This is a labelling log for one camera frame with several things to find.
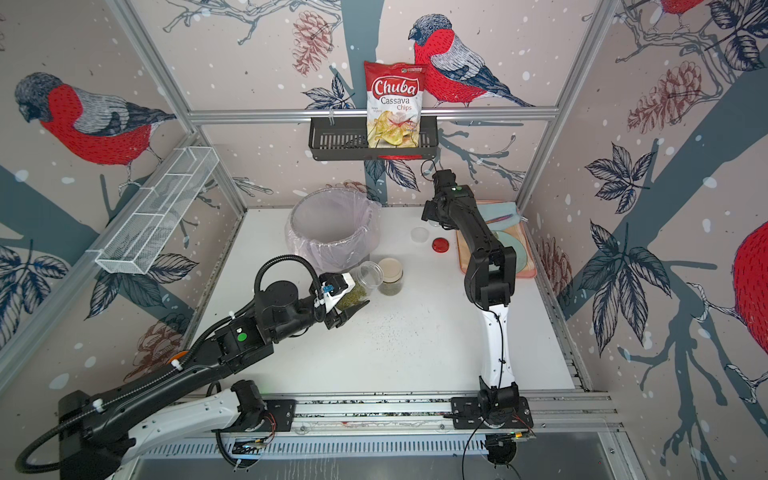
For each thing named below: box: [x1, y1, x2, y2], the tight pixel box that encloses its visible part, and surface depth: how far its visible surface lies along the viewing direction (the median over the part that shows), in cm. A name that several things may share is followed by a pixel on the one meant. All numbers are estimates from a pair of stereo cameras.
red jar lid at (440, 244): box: [432, 237, 450, 253], surface depth 112 cm
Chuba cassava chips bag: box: [364, 61, 428, 148], surface depth 87 cm
